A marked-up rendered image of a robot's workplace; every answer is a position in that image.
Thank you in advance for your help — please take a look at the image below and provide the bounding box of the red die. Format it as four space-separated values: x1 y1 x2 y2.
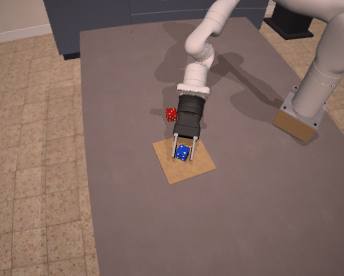
166 108 177 121

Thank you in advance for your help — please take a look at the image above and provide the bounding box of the blue die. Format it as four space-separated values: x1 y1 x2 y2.
176 144 190 161

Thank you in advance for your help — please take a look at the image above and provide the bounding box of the tan square mat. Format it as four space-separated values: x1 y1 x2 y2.
152 137 216 185

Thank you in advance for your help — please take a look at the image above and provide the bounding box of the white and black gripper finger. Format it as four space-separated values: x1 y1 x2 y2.
189 136 198 161
172 133 179 158

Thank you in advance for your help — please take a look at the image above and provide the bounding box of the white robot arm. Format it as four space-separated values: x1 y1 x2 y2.
183 0 344 117

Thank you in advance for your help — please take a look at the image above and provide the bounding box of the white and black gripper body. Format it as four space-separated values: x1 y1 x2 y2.
173 79 210 140

